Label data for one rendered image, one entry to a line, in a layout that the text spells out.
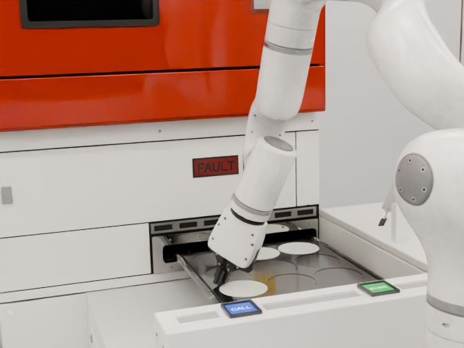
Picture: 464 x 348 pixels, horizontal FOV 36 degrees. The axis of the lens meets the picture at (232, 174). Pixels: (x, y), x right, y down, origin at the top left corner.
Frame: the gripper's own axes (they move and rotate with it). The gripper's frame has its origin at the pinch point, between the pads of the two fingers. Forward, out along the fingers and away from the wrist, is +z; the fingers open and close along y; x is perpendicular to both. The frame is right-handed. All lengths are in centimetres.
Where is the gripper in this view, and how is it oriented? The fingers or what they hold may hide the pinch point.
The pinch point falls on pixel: (221, 275)
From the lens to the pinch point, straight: 150.5
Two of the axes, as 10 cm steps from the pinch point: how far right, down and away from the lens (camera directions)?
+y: 8.1, 4.7, -3.4
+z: -3.5, 8.6, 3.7
